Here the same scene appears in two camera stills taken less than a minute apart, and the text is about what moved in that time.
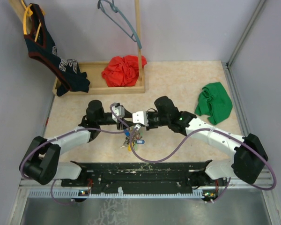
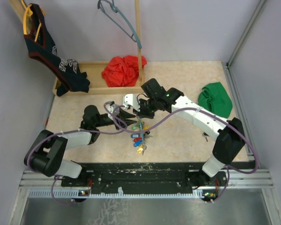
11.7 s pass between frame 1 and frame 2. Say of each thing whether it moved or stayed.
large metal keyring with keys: moved
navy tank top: stayed
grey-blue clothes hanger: stayed
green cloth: stayed
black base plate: stayed
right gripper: moved
